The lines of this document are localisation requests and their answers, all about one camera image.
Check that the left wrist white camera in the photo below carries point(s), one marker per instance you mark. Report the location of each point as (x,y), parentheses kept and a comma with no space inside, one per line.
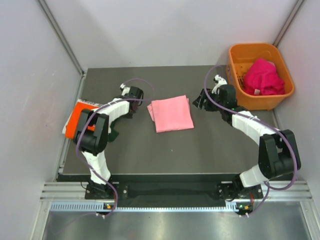
(124,89)

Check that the orange plastic basket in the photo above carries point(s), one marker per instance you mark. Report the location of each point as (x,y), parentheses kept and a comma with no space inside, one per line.
(241,56)

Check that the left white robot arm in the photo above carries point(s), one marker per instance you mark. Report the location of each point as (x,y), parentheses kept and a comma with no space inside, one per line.
(93,128)

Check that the light pink t shirt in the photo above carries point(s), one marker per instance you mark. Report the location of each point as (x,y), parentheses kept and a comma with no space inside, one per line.
(171,114)

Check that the wrist white camera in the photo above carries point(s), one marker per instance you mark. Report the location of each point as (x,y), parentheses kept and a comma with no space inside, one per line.
(124,89)
(219,81)

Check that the magenta t shirt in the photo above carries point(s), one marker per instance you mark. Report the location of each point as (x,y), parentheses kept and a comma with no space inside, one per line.
(262,79)

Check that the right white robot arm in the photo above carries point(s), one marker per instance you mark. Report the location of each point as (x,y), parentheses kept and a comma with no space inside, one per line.
(278,153)

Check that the grey slotted cable duct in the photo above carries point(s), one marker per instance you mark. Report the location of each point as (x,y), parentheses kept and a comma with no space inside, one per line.
(105,207)

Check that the white printed t shirt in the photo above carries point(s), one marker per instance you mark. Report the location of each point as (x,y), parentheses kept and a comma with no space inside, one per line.
(87,101)

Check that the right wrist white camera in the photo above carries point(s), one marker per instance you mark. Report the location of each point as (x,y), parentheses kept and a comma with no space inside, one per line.
(219,81)

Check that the aluminium frame rail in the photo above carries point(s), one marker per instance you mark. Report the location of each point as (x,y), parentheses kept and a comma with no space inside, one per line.
(74,191)

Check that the dark green t shirt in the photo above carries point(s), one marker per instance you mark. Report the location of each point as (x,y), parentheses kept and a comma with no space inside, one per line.
(112,136)

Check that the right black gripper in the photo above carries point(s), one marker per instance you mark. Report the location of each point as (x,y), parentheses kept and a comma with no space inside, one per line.
(199,103)

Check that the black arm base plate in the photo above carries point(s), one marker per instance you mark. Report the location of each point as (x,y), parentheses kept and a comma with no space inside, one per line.
(167,190)

